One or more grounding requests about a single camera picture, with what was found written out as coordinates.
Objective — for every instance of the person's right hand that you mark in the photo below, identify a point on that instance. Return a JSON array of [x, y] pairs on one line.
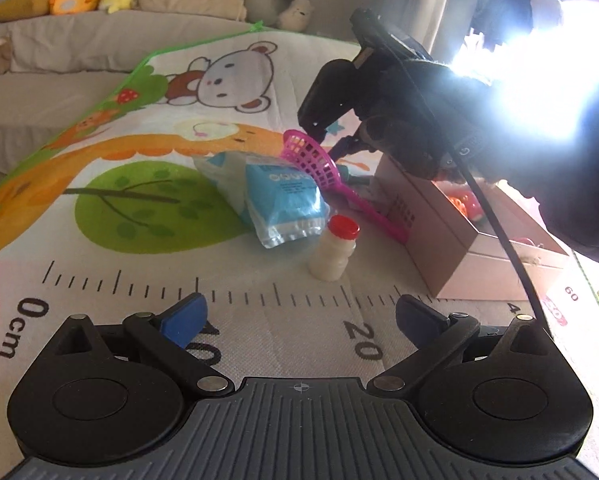
[[409, 150]]

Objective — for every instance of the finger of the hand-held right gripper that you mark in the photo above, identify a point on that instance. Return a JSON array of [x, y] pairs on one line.
[[348, 146]]

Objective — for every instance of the blue wipes packet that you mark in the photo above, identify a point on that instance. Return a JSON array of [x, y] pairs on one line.
[[284, 195]]

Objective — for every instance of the small white red-capped bottle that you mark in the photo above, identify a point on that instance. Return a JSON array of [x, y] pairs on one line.
[[329, 255]]

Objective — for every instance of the pink plastic toy scoop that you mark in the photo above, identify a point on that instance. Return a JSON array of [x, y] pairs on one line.
[[312, 157]]

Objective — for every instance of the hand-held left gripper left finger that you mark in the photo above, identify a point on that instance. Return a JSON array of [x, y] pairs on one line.
[[187, 317]]

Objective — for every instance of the white plastic packet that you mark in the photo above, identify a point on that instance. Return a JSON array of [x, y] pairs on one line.
[[219, 170]]

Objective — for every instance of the long yellow plush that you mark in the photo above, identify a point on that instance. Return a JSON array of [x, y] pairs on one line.
[[21, 7]]

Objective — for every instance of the pink cardboard box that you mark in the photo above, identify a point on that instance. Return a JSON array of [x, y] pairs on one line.
[[429, 230]]

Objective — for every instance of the printed cartoon play mat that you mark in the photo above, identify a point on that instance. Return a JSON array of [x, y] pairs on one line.
[[129, 270]]

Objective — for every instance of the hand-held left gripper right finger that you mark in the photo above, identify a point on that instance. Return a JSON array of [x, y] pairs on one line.
[[419, 317]]

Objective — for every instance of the orange pink toy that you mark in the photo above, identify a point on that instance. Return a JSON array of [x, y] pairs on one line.
[[467, 205]]

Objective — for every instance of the small white plush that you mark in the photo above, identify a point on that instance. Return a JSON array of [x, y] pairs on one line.
[[297, 12]]

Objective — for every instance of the grey sofa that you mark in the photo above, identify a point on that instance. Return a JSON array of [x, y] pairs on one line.
[[54, 100]]

